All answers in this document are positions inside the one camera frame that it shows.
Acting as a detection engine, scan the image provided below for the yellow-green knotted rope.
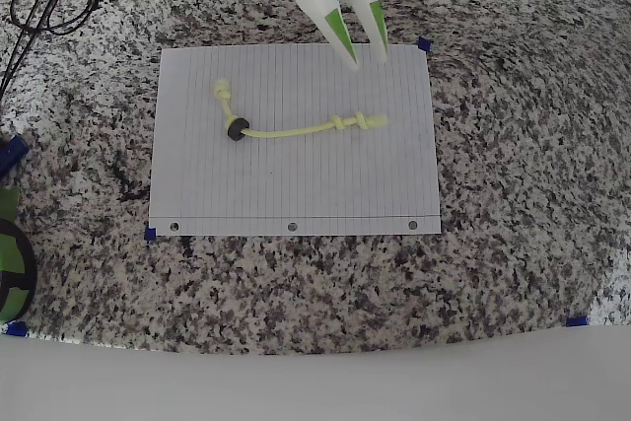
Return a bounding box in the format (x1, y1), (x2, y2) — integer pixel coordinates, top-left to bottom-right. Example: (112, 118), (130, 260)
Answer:
(210, 76), (393, 143)

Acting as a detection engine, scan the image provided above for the lined white paper sheet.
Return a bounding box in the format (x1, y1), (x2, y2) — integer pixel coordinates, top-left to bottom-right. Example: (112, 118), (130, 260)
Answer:
(147, 42), (443, 238)

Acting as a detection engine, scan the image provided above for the blue plastic object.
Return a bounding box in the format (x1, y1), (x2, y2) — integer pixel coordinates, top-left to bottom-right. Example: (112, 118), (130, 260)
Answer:
(0, 134), (30, 180)

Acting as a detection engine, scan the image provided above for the green tape piece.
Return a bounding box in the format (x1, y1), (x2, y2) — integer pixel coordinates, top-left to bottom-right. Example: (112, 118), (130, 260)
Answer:
(0, 185), (23, 221)

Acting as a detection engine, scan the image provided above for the black spool green filament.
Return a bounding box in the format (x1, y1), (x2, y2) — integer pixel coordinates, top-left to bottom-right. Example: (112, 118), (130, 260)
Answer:
(0, 216), (38, 324)

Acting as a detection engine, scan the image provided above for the black straight cable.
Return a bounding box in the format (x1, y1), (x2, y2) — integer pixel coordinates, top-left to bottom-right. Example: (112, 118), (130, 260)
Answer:
(0, 0), (90, 103)

